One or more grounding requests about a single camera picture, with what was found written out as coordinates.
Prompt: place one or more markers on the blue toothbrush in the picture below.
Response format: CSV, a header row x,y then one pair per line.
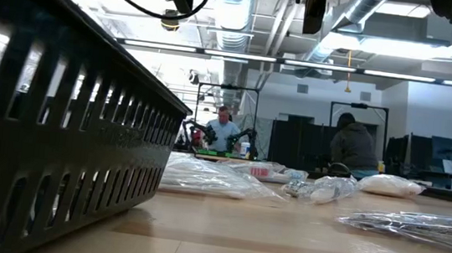
x,y
296,175

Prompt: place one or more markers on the white blue-striped toothbrush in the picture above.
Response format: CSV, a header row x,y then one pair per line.
x,y
321,195

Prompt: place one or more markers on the small black robot arm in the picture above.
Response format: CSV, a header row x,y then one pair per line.
x,y
246,137
204,130

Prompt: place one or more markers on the grey vent grille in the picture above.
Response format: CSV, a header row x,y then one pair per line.
x,y
365,96
302,88

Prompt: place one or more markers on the long linear light fixture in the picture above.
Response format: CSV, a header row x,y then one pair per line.
x,y
237,55

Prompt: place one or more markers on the black partition panel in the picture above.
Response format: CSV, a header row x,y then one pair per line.
x,y
291,146
412,158

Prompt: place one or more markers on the person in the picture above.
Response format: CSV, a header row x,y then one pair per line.
x,y
354,148
222,132

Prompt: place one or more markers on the white wipes tub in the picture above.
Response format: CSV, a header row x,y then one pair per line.
x,y
244,149

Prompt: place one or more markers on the wooden workbench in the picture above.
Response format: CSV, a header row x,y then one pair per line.
x,y
206,157

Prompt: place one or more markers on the red toothbrush in clear bag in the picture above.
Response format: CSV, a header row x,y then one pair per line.
x,y
261,172

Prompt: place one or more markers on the dark computer monitor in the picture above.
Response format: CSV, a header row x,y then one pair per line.
x,y
444,148

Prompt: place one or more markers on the cotton swabs in clear bag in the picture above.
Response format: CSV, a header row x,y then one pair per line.
x,y
203,179

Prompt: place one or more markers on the cotton balls in clear bag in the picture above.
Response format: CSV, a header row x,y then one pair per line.
x,y
392,186

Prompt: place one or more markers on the black slotted plastic basket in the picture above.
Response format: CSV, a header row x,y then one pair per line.
x,y
59,147

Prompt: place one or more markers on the silver spiral air duct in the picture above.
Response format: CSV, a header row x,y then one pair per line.
x,y
233,18
360,6

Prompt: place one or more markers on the black station frame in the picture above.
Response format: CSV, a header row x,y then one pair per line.
x,y
358,105
229,87

